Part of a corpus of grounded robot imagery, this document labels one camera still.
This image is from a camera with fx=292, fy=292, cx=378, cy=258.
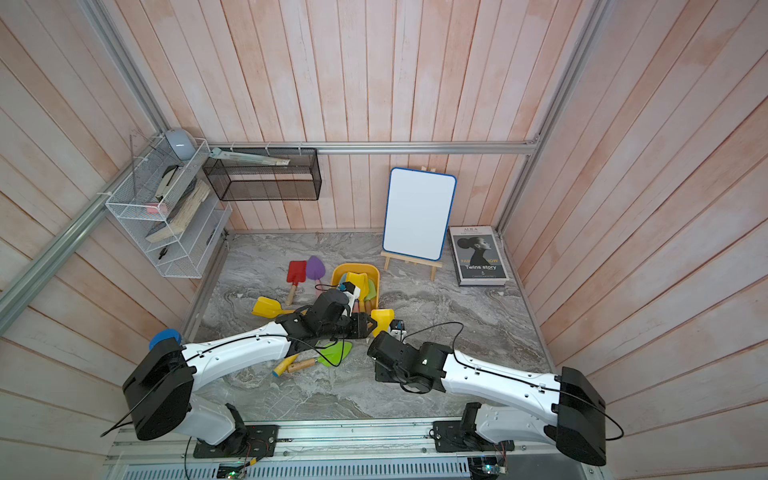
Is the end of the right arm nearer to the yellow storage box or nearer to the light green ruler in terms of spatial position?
the yellow storage box

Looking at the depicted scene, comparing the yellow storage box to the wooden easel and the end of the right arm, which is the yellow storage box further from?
the end of the right arm

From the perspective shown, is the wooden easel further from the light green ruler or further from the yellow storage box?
the light green ruler
